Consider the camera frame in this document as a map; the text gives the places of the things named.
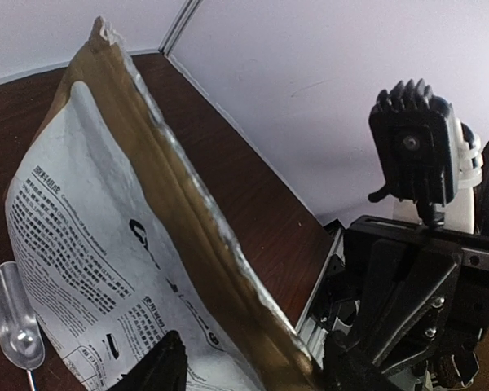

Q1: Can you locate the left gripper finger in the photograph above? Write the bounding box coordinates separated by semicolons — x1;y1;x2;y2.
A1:
112;330;187;391

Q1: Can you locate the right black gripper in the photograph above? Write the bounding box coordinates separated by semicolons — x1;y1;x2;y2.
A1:
324;216;489;390

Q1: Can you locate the dog food bag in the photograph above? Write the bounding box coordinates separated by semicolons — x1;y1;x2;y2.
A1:
5;18;320;390

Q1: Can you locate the metal scoop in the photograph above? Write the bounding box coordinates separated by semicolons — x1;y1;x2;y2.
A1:
0;261;46;390

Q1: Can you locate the front aluminium rail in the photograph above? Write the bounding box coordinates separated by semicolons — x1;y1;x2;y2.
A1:
295;220;345;367

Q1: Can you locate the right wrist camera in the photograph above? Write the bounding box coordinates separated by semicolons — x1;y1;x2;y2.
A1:
368;80;483;232

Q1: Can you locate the right aluminium frame post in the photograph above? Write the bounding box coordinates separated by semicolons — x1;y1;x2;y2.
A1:
159;0;203;56

